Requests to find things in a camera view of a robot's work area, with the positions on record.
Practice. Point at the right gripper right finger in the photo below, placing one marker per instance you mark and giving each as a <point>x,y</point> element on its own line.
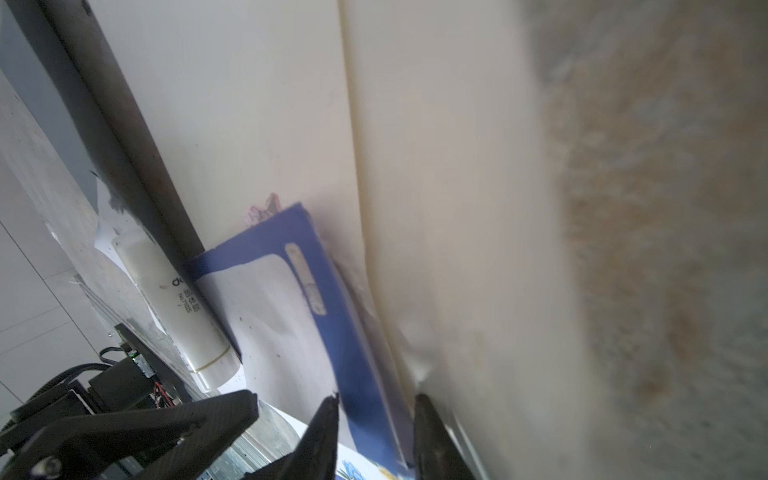
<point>435,454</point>

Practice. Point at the white paper sheet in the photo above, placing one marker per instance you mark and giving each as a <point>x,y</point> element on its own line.
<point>115,220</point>

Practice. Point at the cream envelope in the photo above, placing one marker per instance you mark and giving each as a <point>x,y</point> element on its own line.
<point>411,131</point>

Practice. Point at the white glue stick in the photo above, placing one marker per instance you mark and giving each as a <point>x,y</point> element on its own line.
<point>207,354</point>

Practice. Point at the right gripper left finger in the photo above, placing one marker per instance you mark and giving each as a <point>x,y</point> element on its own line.
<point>315,456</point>

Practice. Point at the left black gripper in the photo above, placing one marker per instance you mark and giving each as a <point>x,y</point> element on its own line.
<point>193,434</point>

